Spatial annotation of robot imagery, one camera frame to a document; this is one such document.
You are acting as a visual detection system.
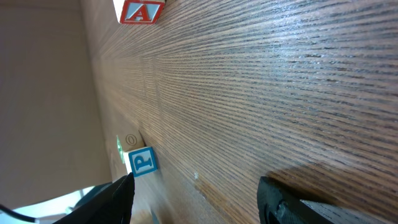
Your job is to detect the green Z wooden block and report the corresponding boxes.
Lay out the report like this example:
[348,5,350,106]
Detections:
[116,133,146,165]

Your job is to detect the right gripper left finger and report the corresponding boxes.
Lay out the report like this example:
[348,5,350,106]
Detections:
[54,172,135,224]

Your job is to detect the plain block blue side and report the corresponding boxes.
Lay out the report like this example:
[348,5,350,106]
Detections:
[123,147,157,177]

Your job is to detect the right camera cable black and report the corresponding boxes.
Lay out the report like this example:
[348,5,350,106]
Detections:
[0,205,40,224]

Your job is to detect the red A wooden block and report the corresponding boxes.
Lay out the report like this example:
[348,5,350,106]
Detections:
[113,0,165,25]

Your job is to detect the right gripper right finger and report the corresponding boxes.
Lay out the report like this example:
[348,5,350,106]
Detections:
[257,176,386,224]

